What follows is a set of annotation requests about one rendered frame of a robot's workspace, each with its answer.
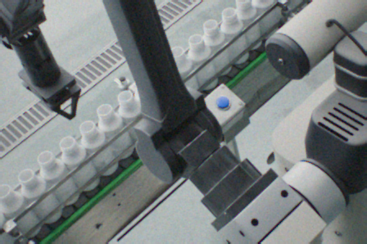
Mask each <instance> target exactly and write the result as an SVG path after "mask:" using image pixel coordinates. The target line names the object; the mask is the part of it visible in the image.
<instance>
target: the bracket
mask: <svg viewBox="0 0 367 244"><path fill-rule="evenodd" d="M277 2H278V3H279V5H278V7H281V8H282V9H281V15H282V16H283V17H282V18H281V19H279V20H280V22H281V26H284V25H285V24H287V23H288V22H289V21H290V20H291V19H292V18H293V17H294V16H296V14H294V13H292V11H291V8H289V7H288V6H289V5H290V4H291V2H290V0H277ZM114 82H116V83H117V84H119V86H118V88H119V90H120V92H121V93H122V92H123V91H130V92H131V93H133V92H135V91H136V88H135V84H132V83H131V81H130V80H128V79H125V76H121V77H120V78H119V79H117V78H115V79H114ZM2 228H3V229H4V230H5V232H7V233H8V235H9V236H10V237H12V238H13V240H15V241H14V243H15V244H36V243H34V242H33V241H32V240H31V241H30V242H29V240H27V238H25V237H24V234H22V233H21V232H20V231H19V230H20V229H19V227H18V226H17V224H16V223H14V221H12V219H10V220H9V221H8V222H7V223H5V224H4V225H3V226H2Z"/></svg>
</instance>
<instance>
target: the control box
mask: <svg viewBox="0 0 367 244"><path fill-rule="evenodd" d="M220 97H226V98H228V100H229V106H228V107H227V108H219V107H218V106H217V105H216V101H217V100H218V98H220ZM205 102H206V106H207V108H208V109H209V110H210V111H211V112H212V113H213V115H215V117H216V119H217V120H218V121H219V123H220V126H221V128H222V131H223V133H224V132H226V131H227V130H228V129H229V128H231V126H233V124H235V123H236V122H237V121H238V120H240V119H241V118H242V117H243V112H244V110H245V103H243V102H242V100H240V99H239V98H238V97H236V95H234V93H233V92H231V91H230V90H229V89H228V88H227V87H226V86H224V85H223V84H221V85H220V86H219V87H218V88H217V89H216V90H215V91H214V92H212V93H211V94H210V95H208V97H206V98H205ZM187 181H188V179H185V180H184V181H183V182H182V183H180V184H179V186H177V187H176V188H175V189H174V190H173V191H172V192H170V193H169V194H168V195H167V196H165V197H164V198H163V199H162V200H161V201H160V202H158V204H156V205H155V206H154V207H153V208H152V209H150V210H149V211H148V213H146V214H145V215H144V216H143V217H142V218H141V219H140V220H139V221H137V223H135V224H134V225H133V226H132V227H131V228H130V229H128V230H127V231H126V232H125V233H123V235H121V237H119V238H118V239H117V241H118V242H119V241H120V240H121V238H123V237H124V236H125V235H126V234H128V233H129V232H130V231H131V230H132V229H134V228H135V226H137V225H138V224H139V223H140V222H142V221H143V220H144V219H145V218H147V216H148V215H149V214H151V213H152V212H153V211H154V210H155V209H156V208H157V207H158V206H159V205H160V204H161V203H162V202H163V201H165V200H166V199H167V198H168V197H169V196H171V195H172V194H173V193H174V192H175V191H177V189H179V188H180V187H181V186H182V185H183V184H184V183H185V182H187Z"/></svg>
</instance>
